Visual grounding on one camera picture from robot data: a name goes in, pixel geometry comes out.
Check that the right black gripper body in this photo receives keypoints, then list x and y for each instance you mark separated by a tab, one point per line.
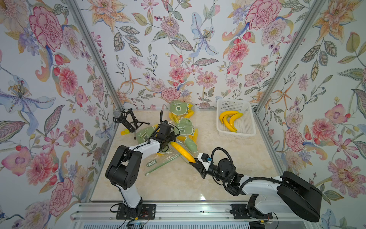
215	173

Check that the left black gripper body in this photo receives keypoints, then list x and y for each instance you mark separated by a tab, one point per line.
170	137

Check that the zip-top bag bananas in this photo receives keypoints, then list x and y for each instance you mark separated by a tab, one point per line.
187	135
153	157
179	110

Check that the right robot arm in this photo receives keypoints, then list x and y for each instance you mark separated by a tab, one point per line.
287	193

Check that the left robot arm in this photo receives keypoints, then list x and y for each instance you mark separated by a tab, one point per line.
123	170

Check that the black microphone tripod stand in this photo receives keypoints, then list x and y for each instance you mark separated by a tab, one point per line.
128	119

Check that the white plastic basket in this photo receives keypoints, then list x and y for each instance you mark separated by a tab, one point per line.
245	125

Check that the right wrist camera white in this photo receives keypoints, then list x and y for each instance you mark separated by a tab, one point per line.
205	160

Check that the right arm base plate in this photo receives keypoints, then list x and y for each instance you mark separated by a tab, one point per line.
248	210

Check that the aluminium front rail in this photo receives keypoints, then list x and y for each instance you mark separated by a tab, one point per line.
179	215

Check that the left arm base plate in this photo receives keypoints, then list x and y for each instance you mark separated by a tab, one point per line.
142	211

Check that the left corner aluminium post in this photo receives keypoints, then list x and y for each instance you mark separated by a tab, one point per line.
86	34

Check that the corner aluminium post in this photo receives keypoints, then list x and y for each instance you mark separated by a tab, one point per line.
303	29
86	34

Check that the right corner aluminium post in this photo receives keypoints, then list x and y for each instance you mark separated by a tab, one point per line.
303	29

